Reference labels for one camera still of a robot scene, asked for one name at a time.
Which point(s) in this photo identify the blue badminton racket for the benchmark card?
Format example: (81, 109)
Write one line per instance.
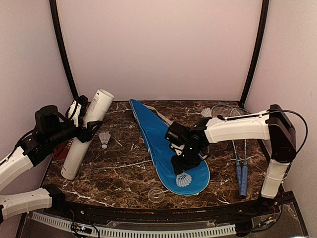
(237, 171)
(244, 166)

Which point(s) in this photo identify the small circuit board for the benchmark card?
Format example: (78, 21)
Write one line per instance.
(80, 229)

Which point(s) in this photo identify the clear plastic tube lid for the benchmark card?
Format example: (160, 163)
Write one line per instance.
(156, 195)

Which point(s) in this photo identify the white shuttlecock tube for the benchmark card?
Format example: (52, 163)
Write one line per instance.
(92, 121)

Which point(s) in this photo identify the blue badminton racket right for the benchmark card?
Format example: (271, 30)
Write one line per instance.
(244, 166)

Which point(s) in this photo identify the red embroidered round pouch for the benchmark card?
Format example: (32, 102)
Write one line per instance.
(61, 151)

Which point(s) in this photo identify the white shuttlecock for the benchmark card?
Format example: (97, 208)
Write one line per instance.
(183, 179)
(104, 139)
(206, 112)

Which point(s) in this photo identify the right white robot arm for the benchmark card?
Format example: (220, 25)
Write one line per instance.
(225, 123)

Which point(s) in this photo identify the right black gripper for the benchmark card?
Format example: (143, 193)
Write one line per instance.
(179, 165)

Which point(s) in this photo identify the blue badminton racket left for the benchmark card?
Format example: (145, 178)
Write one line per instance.
(237, 171)

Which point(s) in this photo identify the black front table rail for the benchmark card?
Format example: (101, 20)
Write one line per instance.
(234, 213)

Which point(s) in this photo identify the black corner post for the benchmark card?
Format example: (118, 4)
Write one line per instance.
(256, 53)
(62, 48)

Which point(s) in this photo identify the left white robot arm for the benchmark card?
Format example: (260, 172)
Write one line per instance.
(26, 155)

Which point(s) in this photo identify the black left corner post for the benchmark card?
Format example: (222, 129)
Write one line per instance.
(62, 48)

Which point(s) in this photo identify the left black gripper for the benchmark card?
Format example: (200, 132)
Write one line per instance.
(80, 121)

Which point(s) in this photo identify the blue racket bag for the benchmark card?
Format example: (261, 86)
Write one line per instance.
(153, 130)

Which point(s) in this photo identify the black right corner post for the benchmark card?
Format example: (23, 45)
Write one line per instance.
(256, 53)

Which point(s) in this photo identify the white slotted cable duct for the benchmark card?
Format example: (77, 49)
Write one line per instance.
(117, 230)

